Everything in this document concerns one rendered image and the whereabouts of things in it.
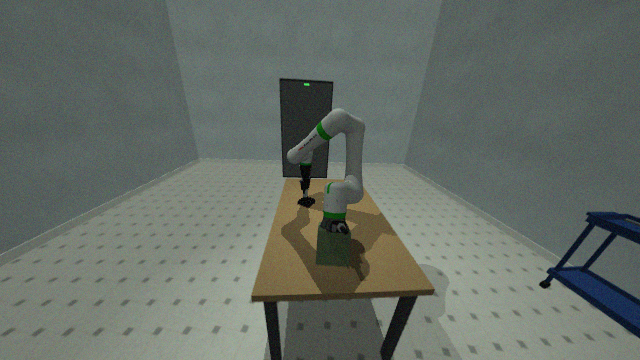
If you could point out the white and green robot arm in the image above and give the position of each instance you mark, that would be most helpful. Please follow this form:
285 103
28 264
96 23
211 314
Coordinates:
336 194

